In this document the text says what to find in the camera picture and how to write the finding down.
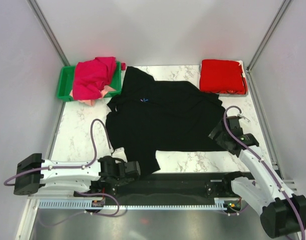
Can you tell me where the magenta t shirt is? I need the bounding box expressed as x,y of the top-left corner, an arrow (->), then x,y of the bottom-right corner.
70,56 -> 126,105

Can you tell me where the peach pink t shirt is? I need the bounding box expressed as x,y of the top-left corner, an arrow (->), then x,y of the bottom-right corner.
69,84 -> 115,107

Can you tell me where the green plastic tray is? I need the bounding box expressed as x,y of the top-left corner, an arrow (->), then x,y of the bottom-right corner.
57,58 -> 124,102

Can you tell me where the right aluminium frame post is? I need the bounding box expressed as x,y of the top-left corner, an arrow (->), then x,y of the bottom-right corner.
246,0 -> 293,73

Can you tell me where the aluminium frame post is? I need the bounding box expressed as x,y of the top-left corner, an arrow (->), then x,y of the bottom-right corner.
246,0 -> 293,73
27,0 -> 70,66

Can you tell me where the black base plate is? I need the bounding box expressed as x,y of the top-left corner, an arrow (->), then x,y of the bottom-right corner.
87,171 -> 254,199

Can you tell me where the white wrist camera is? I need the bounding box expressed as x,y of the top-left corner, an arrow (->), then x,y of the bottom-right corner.
112,147 -> 127,162
237,113 -> 251,123

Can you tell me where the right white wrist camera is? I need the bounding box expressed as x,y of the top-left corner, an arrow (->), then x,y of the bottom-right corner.
237,113 -> 251,123

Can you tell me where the left aluminium frame post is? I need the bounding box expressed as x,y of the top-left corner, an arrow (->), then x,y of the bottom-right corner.
27,0 -> 70,66

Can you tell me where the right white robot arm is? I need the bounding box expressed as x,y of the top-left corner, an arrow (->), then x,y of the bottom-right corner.
209,116 -> 306,239

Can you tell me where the white slotted cable duct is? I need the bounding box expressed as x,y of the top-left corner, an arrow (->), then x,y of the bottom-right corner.
38,198 -> 228,211

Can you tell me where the black t shirt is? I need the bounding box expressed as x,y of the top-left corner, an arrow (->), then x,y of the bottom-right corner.
106,66 -> 225,177

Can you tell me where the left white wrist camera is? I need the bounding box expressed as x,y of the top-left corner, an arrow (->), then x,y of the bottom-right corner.
112,147 -> 127,162

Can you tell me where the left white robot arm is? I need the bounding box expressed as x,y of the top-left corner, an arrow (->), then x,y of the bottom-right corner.
14,153 -> 141,197

